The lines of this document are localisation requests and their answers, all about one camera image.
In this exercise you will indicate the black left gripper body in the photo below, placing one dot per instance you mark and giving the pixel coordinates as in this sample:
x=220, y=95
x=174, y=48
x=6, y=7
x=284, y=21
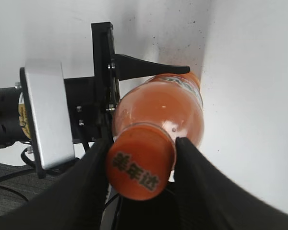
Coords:
x=92, y=100

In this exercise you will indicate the orange soda bottle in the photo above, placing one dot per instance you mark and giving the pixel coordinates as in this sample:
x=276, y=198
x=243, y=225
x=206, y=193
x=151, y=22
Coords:
x=170, y=101

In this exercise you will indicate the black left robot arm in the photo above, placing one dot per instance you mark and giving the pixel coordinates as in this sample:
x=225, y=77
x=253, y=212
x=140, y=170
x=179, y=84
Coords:
x=13, y=126

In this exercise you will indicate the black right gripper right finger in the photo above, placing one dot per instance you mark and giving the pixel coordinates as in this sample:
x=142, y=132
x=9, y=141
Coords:
x=208, y=200

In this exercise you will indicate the orange bottle cap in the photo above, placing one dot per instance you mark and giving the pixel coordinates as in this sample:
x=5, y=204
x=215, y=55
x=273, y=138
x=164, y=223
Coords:
x=139, y=163

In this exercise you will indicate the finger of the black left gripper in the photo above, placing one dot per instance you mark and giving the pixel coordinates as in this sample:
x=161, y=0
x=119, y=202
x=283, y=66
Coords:
x=127, y=67

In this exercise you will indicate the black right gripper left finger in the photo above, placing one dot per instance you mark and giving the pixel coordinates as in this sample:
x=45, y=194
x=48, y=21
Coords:
x=74, y=202

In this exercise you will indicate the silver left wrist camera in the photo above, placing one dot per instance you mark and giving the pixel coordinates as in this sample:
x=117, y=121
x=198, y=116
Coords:
x=47, y=112

